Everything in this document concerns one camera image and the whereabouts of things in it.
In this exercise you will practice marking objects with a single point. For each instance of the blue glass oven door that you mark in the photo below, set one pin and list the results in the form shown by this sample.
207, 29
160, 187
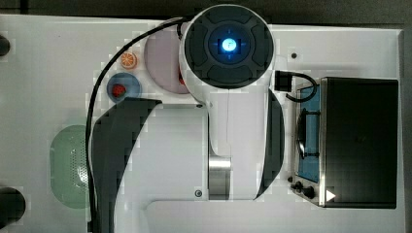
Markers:
307, 140

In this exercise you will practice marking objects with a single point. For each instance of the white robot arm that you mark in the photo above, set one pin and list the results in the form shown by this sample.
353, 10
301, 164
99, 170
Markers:
227, 145

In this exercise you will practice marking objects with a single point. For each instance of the black toaster oven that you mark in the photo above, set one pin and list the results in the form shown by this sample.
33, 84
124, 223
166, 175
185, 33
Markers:
358, 144

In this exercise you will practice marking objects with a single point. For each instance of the red ketchup bottle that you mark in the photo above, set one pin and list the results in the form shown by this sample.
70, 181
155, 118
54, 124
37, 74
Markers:
181, 78

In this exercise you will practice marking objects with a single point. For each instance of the blue bowl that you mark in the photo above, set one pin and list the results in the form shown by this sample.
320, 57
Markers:
132, 85

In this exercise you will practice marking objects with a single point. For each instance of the red strawberry toy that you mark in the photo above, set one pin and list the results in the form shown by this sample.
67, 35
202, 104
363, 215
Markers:
118, 90

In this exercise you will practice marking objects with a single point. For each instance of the orange slice toy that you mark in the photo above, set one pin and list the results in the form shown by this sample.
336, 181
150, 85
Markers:
128, 60

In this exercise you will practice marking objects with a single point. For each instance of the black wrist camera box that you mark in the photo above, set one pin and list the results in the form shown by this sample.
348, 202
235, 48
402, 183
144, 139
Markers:
283, 81

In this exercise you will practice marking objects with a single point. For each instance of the black cylinder post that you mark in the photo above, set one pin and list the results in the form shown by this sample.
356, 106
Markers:
5, 46
12, 206

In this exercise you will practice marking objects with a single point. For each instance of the black cylinder post upper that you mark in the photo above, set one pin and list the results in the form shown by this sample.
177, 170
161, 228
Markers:
5, 46

